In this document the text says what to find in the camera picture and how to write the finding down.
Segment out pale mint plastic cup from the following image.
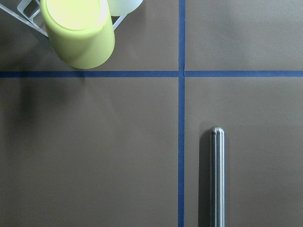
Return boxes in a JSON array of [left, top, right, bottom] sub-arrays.
[[107, 0, 143, 17]]

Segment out yellow-green plastic cup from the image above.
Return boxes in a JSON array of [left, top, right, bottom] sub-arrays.
[[40, 0, 115, 69]]

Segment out white cup rack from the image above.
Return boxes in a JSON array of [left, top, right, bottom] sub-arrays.
[[0, 0, 126, 40]]

